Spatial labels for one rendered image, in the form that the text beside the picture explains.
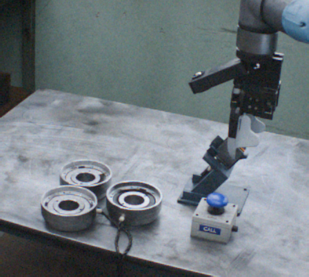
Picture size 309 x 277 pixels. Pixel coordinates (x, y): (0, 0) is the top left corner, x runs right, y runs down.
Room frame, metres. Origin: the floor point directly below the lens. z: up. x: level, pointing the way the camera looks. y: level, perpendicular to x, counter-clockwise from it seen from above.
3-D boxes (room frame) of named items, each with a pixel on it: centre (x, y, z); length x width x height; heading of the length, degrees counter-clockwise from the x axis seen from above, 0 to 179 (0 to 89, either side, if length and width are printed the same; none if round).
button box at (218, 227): (0.99, -0.12, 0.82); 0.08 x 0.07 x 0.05; 74
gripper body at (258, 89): (1.10, -0.17, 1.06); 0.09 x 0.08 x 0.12; 74
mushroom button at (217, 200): (0.99, -0.11, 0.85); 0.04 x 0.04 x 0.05
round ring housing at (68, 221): (0.99, 0.16, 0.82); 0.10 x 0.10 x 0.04
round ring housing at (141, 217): (1.03, 0.04, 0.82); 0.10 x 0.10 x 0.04
